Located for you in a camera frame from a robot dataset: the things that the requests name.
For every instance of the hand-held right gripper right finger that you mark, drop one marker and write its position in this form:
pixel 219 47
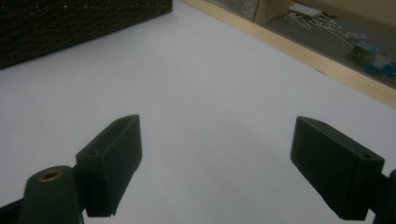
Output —
pixel 336 168

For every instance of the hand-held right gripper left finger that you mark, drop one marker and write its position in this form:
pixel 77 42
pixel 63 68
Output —
pixel 109 168

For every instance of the brown wicker basket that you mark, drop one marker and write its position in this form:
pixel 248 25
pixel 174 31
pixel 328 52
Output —
pixel 62 28

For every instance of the colourful toy blocks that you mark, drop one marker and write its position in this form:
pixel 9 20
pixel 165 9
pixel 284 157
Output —
pixel 367 54

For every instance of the white flat box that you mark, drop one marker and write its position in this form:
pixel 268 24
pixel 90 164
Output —
pixel 306 10

